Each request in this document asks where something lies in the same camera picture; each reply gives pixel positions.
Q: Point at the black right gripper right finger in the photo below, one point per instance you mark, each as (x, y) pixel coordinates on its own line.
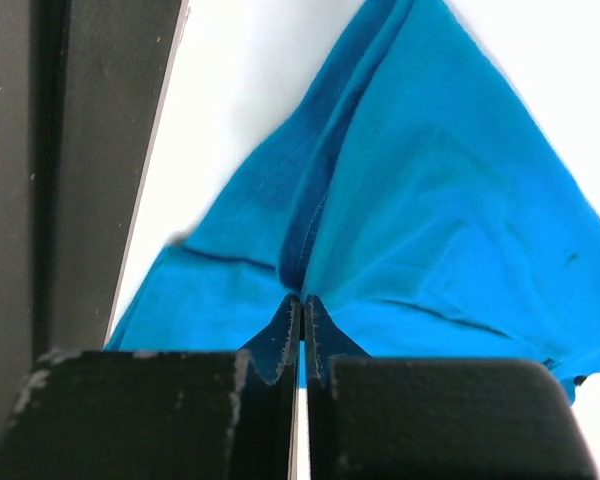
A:
(410, 418)

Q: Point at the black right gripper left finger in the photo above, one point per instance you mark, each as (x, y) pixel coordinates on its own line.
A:
(160, 415)

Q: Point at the blue t-shirt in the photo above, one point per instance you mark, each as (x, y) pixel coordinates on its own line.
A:
(412, 195)

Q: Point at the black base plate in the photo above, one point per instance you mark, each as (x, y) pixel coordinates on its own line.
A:
(82, 85)

